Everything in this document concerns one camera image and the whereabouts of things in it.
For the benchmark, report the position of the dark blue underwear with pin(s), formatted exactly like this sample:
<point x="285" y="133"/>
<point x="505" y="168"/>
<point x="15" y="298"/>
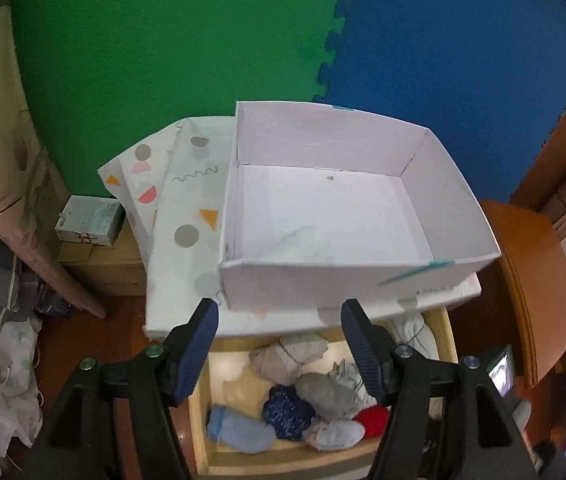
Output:
<point x="285" y="412"/>

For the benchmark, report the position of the white cardboard box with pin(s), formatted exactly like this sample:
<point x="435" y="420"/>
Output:
<point x="313" y="200"/>

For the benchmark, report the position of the small white carton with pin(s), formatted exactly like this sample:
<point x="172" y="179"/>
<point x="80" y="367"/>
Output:
<point x="88" y="220"/>

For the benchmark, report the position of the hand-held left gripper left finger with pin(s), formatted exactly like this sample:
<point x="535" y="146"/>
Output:
<point x="197" y="355"/>

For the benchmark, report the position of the pale mint underwear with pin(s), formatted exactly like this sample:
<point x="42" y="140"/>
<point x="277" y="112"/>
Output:
<point x="413" y="332"/>

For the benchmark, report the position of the orange wooden furniture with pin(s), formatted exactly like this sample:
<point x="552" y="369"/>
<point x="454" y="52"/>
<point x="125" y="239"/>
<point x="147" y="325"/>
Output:
<point x="533" y="280"/>

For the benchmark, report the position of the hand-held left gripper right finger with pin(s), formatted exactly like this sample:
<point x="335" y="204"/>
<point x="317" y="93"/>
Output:
<point x="363" y="355"/>

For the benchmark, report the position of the red underwear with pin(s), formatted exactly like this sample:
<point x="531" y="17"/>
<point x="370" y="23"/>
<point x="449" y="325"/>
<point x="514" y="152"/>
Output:
<point x="374" y="420"/>

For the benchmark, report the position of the beige honeycomb underwear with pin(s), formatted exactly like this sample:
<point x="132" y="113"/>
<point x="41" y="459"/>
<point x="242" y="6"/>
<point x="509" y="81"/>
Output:
<point x="288" y="355"/>

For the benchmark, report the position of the striped grey white underwear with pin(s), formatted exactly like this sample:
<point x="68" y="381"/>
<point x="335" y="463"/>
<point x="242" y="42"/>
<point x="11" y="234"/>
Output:
<point x="352" y="376"/>

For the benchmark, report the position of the green foam mat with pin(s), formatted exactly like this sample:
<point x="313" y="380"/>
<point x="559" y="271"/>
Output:
<point x="163" y="35"/>

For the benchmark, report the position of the blue foam mat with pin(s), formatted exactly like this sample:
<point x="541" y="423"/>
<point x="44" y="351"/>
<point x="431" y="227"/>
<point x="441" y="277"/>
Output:
<point x="463" y="50"/>

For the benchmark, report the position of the pale lavender underwear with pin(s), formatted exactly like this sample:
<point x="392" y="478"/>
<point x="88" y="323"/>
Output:
<point x="340" y="434"/>

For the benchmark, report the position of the white patterned cabinet cover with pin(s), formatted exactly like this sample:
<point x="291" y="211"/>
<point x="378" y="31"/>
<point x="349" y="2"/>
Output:
<point x="183" y="200"/>

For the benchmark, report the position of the floral beige curtain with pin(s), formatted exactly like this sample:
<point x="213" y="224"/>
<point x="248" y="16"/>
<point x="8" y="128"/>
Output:
<point x="3" y="160"/>

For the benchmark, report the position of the wooden drawer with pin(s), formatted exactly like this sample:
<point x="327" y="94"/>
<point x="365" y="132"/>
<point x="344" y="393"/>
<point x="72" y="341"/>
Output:
<point x="228" y="370"/>

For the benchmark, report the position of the light blue underwear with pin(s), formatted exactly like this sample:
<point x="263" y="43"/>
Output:
<point x="238" y="430"/>

